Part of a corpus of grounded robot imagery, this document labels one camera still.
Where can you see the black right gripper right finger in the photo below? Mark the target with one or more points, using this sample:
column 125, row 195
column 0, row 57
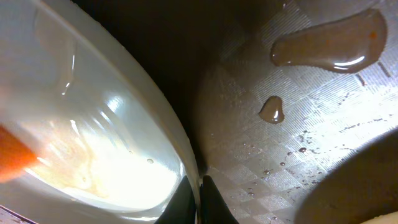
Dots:
column 214, row 210

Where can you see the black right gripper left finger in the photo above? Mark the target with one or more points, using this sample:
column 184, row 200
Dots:
column 181, row 209

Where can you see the white plate with stain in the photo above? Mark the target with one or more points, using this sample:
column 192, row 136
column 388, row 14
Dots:
column 110, row 147

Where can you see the green and orange sponge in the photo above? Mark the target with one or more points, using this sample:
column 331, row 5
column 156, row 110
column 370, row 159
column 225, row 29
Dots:
column 15, row 156

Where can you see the large brown tray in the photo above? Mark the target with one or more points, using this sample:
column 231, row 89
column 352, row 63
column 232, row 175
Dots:
column 299, row 144

